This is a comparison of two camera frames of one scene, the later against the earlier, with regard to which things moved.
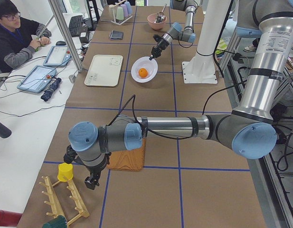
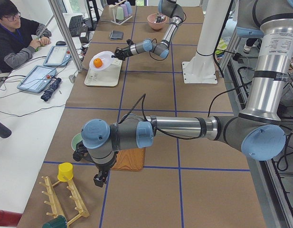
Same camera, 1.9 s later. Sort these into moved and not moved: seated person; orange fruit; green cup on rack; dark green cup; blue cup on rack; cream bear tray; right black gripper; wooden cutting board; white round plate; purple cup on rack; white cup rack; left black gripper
Moved: right black gripper; orange fruit; white round plate; left black gripper
Not moved: seated person; wooden cutting board; white cup rack; purple cup on rack; blue cup on rack; dark green cup; green cup on rack; cream bear tray
